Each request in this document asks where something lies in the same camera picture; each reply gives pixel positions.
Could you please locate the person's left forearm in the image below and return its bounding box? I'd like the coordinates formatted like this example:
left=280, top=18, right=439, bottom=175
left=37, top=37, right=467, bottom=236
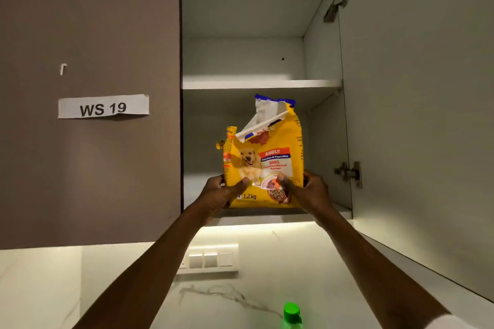
left=73, top=203, right=207, bottom=329

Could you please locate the open white cabinet door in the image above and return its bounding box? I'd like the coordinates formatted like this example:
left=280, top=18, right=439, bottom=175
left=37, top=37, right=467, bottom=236
left=335, top=0, right=494, bottom=302

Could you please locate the white wall cabinet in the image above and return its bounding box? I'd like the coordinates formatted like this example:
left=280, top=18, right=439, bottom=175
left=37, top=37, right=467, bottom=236
left=180, top=0, right=354, bottom=226

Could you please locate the white wall switch panel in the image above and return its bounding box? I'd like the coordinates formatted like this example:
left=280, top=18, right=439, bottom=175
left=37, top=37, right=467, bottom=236
left=177, top=244, right=239, bottom=275

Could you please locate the yellow dog food bag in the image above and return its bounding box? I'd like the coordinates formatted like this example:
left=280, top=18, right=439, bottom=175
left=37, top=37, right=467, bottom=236
left=216, top=94, right=305, bottom=208

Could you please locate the metal cabinet hinge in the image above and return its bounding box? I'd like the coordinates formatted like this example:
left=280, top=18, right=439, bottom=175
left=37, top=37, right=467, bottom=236
left=333, top=161, right=363, bottom=189
left=323, top=0, right=349, bottom=24

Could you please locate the person's left hand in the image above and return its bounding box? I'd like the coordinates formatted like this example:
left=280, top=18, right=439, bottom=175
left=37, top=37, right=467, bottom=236
left=194, top=175, right=250, bottom=220

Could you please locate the white paper label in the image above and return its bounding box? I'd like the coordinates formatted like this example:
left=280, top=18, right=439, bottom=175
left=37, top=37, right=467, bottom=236
left=58, top=94, right=150, bottom=119

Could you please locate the person's right forearm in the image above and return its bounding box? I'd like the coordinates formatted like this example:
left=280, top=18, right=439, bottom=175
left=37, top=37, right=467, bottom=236
left=314, top=205, right=452, bottom=329

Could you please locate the brown cabinet door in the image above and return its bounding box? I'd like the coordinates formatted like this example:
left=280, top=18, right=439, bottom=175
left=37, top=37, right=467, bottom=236
left=0, top=0, right=182, bottom=251

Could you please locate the white cabinet shelf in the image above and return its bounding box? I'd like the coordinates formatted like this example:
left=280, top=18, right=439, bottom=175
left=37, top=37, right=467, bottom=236
left=182, top=79, right=343, bottom=90

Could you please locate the person's right hand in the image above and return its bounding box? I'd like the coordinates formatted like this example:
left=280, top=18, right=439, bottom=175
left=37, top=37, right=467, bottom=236
left=277, top=171, right=335, bottom=221

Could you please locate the green bottle cap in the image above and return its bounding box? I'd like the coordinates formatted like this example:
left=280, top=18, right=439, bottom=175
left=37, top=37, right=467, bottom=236
left=283, top=302, right=303, bottom=329

